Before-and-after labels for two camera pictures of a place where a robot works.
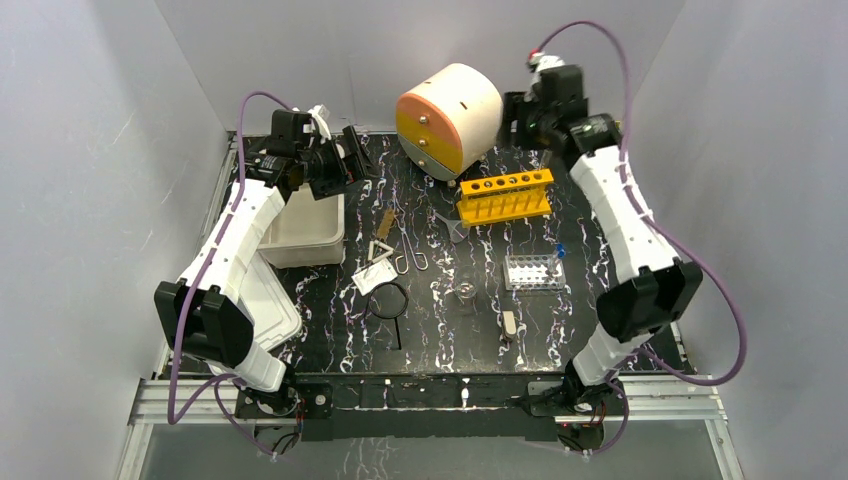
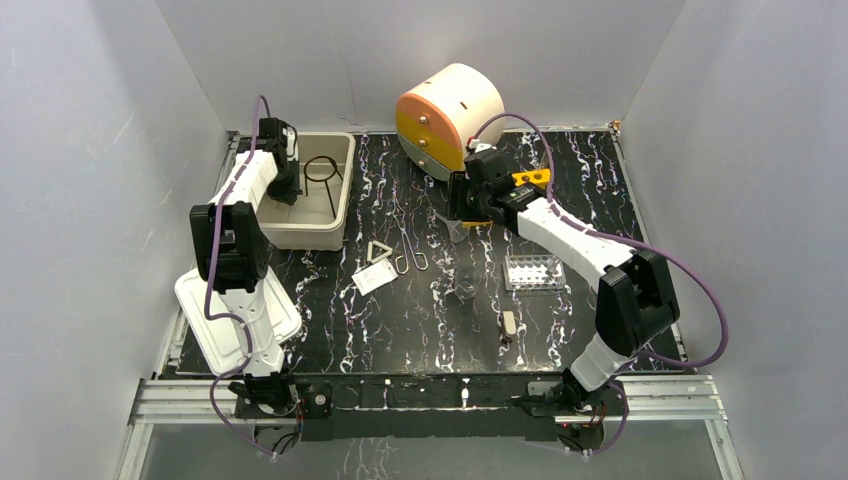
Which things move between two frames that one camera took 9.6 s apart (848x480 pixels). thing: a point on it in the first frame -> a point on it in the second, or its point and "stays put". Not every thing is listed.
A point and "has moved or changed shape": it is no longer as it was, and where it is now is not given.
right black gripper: [515, 106] -> [459, 182]
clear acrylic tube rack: [533, 271] stays put
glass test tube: [546, 158] stays put
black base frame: [429, 407] stays put
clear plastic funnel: [455, 227] stays put
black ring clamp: [386, 317] has moved or changed shape
